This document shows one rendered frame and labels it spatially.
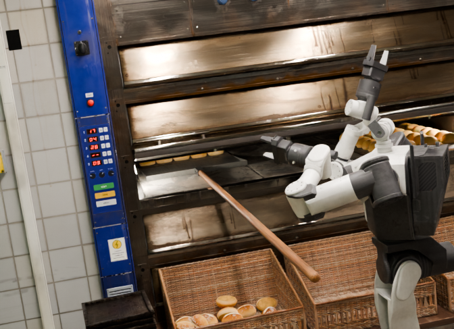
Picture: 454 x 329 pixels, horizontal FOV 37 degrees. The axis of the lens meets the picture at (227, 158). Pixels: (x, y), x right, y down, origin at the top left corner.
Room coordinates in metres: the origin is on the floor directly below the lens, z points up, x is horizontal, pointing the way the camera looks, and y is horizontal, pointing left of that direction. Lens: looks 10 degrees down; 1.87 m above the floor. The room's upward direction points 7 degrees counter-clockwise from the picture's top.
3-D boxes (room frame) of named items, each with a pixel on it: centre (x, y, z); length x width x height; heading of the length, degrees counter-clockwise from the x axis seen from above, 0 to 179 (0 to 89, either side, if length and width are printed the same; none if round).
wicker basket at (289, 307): (2.86, 0.07, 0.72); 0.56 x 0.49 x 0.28; 101
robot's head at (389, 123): (2.38, -0.56, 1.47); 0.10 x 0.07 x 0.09; 156
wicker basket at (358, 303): (2.96, -0.52, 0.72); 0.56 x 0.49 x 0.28; 99
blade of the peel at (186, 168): (3.73, 0.20, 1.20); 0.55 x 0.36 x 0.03; 102
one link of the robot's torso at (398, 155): (2.35, -0.62, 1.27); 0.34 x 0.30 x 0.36; 156
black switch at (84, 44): (2.99, 0.56, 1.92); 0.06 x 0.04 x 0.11; 100
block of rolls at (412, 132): (3.76, -0.96, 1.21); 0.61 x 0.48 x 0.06; 10
